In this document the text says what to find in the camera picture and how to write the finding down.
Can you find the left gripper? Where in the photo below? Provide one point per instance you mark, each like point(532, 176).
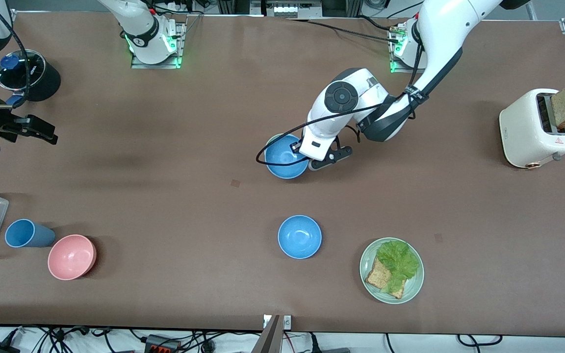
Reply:
point(296, 145)

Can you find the grey metal post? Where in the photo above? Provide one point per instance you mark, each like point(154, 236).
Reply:
point(269, 338)

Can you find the green lettuce leaf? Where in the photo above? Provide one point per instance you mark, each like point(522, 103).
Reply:
point(399, 262)

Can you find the green plate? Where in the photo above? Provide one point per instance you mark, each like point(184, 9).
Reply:
point(412, 284)

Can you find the blue cup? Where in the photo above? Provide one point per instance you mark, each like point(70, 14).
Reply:
point(27, 233)

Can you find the blue bowl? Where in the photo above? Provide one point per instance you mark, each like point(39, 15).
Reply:
point(282, 164)
point(299, 237)

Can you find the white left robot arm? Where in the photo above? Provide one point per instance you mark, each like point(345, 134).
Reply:
point(439, 29)

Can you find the black orange power box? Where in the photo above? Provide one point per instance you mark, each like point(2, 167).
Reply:
point(162, 344)

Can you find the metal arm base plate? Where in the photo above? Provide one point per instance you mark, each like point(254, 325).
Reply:
point(180, 46)
point(394, 66)

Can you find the white toaster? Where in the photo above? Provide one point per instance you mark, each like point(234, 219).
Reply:
point(523, 132)

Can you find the black pot with blue lid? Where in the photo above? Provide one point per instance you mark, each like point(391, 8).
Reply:
point(44, 81)

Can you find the pink bowl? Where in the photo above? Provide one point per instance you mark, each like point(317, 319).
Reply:
point(71, 257)

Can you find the black power adapter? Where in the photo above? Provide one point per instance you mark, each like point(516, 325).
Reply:
point(0, 348)

